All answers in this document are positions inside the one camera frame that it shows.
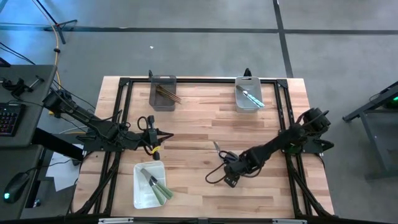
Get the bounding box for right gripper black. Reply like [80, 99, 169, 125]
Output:
[218, 150, 251, 175]

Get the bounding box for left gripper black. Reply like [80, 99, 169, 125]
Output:
[136, 128, 174, 146]

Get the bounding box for wooden chopsticks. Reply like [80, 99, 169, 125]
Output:
[156, 86, 182, 103]

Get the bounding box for green handled knife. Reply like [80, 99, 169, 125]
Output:
[139, 167, 174, 200]
[148, 177, 166, 206]

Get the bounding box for grey translucent bin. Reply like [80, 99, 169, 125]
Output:
[148, 75, 178, 112]

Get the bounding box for white plastic bin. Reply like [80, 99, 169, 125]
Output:
[234, 76, 264, 113]

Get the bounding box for white plastic tray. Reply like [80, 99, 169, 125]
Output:
[132, 160, 167, 210]

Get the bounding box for dark grey desk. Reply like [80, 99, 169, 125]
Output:
[0, 64, 58, 220]

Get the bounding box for dark neighbouring workstation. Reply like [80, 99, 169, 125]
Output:
[341, 80, 398, 180]

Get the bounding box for black tripod stand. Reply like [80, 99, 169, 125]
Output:
[34, 0, 78, 45]

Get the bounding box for black backlit keyboard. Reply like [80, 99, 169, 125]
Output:
[0, 103, 26, 138]

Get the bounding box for black computer mouse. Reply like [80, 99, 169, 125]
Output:
[2, 172, 31, 205]

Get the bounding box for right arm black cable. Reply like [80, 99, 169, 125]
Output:
[205, 150, 231, 184]

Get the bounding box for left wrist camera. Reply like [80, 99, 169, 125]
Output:
[146, 114, 157, 134]

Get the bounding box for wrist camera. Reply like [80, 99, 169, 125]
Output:
[223, 173, 241, 189]
[146, 114, 157, 134]

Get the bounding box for black cable with yellow tag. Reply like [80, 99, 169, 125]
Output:
[136, 115, 161, 161]

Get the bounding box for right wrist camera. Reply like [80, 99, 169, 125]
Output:
[223, 173, 241, 189]

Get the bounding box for teal handled silver utensil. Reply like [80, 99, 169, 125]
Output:
[235, 84, 264, 109]
[243, 90, 266, 107]

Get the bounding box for black aluminium table frame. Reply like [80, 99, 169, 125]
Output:
[73, 76, 335, 218]

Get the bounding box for black clamp mount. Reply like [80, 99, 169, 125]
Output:
[1, 75, 45, 97]

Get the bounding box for black floor cable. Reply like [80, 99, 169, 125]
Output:
[0, 42, 35, 66]

